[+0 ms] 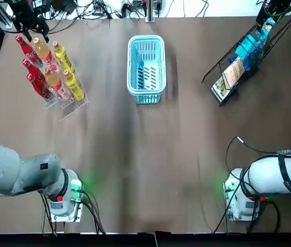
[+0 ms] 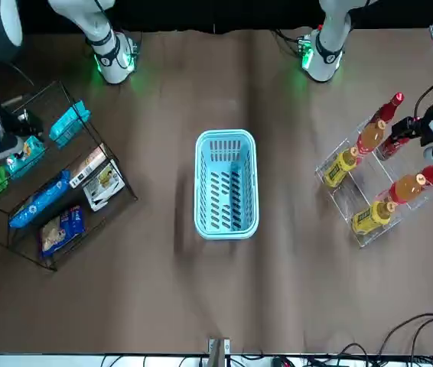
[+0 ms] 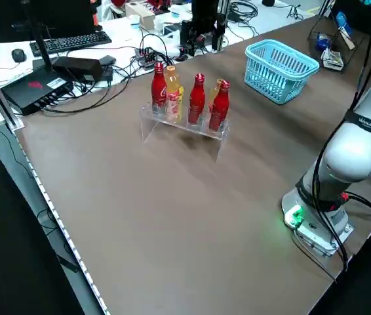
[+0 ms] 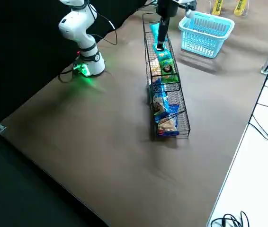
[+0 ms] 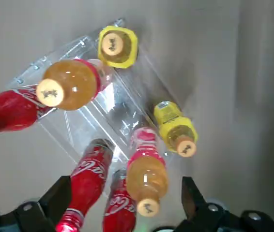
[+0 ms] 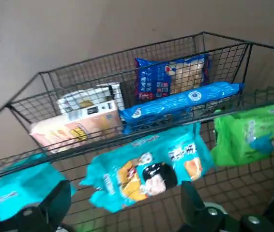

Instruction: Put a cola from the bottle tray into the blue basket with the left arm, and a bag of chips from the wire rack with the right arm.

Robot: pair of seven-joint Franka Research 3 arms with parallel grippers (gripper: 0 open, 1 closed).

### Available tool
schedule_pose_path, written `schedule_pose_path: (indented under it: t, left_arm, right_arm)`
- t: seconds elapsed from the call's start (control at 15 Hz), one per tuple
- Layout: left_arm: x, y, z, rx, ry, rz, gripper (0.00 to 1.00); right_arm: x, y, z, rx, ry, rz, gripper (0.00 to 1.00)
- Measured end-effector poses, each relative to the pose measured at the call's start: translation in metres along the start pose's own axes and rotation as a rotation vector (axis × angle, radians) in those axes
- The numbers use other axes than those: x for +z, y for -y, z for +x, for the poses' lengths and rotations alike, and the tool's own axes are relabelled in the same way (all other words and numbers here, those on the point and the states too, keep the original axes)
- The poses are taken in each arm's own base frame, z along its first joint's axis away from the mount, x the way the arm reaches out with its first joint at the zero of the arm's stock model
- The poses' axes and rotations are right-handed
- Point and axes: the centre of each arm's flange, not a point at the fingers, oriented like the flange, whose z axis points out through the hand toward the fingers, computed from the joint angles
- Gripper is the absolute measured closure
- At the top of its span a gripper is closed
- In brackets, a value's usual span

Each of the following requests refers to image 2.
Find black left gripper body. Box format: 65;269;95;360
414;99;433;148

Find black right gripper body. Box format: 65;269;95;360
0;108;45;143

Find black wire rack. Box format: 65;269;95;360
0;80;139;272

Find aluminium camera post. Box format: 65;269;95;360
205;336;232;367

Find clear acrylic bottle tray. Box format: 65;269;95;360
314;118;433;249

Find teal chips bag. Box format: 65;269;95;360
49;100;91;149
5;135;46;180

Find dark blue snack bag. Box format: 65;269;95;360
39;206;86;258

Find orange tea bottle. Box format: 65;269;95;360
376;173;428;207
353;119;389;165

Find long blue cracker pack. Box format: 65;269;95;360
8;170;72;229

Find pink snack box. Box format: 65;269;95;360
69;143;109;189

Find blue plastic basket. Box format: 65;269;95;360
193;128;259;241

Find yellow drink bottle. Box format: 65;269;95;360
350;200;397;236
322;146;360;188

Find white snack box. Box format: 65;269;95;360
82;159;126;213

